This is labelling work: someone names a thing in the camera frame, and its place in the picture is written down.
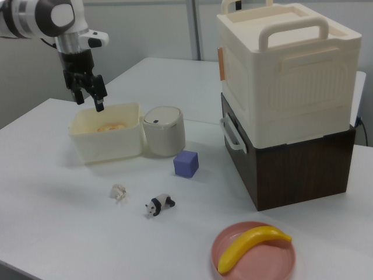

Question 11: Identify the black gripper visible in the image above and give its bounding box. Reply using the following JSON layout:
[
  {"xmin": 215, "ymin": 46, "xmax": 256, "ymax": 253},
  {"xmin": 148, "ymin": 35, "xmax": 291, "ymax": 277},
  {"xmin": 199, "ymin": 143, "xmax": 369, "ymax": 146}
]
[{"xmin": 59, "ymin": 49, "xmax": 108, "ymax": 113}]

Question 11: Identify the orange glazed toy bread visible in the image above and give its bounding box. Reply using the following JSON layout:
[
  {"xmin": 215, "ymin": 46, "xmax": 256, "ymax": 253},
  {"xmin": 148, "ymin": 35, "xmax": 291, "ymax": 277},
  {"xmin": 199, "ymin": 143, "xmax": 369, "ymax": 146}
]
[{"xmin": 97, "ymin": 124, "xmax": 128, "ymax": 133}]

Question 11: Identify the cream plastic basket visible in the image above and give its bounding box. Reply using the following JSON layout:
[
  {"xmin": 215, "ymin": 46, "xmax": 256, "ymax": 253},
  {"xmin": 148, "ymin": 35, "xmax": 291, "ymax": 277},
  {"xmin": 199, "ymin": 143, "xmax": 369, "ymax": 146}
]
[{"xmin": 68, "ymin": 101, "xmax": 145, "ymax": 166}]

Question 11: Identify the small cream lidded bin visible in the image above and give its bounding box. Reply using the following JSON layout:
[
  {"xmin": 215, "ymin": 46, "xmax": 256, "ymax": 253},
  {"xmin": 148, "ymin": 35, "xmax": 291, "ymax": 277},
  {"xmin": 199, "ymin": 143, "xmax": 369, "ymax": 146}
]
[{"xmin": 142, "ymin": 106, "xmax": 187, "ymax": 159}]

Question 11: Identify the crumpled white paper ball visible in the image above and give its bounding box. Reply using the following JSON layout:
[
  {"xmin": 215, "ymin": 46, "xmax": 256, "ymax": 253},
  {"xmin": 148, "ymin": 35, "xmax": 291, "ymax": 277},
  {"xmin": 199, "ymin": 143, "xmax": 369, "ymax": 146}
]
[{"xmin": 110, "ymin": 183, "xmax": 129, "ymax": 202}]

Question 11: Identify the purple cube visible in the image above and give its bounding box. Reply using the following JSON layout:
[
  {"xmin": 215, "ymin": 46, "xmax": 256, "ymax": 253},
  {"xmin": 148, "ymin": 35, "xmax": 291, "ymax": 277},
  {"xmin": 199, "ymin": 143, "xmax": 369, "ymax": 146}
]
[{"xmin": 173, "ymin": 150, "xmax": 199, "ymax": 179}]

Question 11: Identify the panda figurine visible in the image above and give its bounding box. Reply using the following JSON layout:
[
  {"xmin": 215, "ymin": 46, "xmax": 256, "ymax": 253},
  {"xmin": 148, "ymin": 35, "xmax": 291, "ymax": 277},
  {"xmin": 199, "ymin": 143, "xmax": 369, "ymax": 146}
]
[{"xmin": 145, "ymin": 193, "xmax": 177, "ymax": 219}]

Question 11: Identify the yellow toy banana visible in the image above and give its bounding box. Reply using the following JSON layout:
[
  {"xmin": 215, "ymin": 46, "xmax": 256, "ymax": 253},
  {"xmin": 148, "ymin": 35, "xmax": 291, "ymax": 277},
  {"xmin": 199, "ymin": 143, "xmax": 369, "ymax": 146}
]
[{"xmin": 217, "ymin": 225, "xmax": 293, "ymax": 274}]

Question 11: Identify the dark brown wooden box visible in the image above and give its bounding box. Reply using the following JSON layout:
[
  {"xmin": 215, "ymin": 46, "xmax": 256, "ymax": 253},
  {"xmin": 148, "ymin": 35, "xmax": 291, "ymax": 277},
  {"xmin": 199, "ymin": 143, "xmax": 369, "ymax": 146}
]
[{"xmin": 220, "ymin": 93, "xmax": 357, "ymax": 212}]

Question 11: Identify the pink plate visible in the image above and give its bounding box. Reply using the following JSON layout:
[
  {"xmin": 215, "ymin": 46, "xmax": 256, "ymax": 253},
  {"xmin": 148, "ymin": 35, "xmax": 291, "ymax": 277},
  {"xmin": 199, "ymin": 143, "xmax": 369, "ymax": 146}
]
[{"xmin": 211, "ymin": 220, "xmax": 297, "ymax": 280}]

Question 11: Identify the cream toy oven with handle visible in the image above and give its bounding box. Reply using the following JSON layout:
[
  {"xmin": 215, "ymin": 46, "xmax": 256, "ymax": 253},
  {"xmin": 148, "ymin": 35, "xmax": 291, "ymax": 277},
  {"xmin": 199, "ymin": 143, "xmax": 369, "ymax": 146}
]
[{"xmin": 216, "ymin": 0, "xmax": 363, "ymax": 154}]

